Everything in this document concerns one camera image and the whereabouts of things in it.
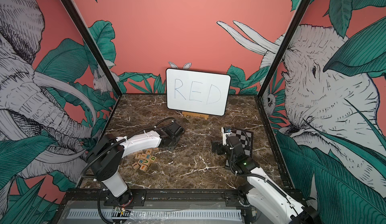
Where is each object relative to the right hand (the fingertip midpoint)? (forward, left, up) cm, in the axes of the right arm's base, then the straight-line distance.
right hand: (217, 136), depth 82 cm
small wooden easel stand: (+25, +20, -11) cm, 34 cm away
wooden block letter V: (-11, +40, -11) cm, 43 cm away
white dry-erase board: (+29, +12, +7) cm, 32 cm away
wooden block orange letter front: (-14, +41, -11) cm, 45 cm away
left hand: (+4, +21, -8) cm, 23 cm away
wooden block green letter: (-9, +37, -10) cm, 39 cm away
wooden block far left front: (-13, +45, -10) cm, 48 cm away
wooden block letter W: (-11, +43, -10) cm, 46 cm away
